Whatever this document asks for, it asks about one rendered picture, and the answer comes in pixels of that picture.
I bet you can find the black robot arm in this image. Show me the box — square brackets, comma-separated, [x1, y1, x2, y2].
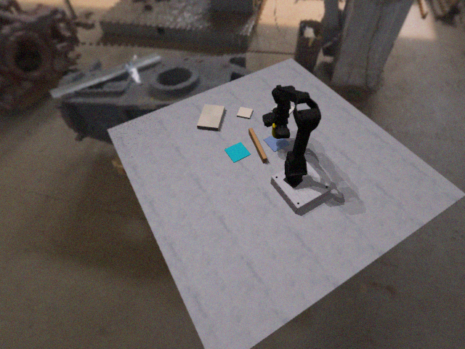
[262, 85, 321, 188]

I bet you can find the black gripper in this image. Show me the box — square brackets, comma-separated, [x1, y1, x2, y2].
[272, 108, 290, 139]

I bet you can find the brown wooden bar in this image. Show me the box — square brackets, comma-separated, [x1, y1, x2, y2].
[248, 128, 267, 163]

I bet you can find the small beige flat square tile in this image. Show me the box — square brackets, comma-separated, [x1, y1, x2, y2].
[237, 107, 253, 119]

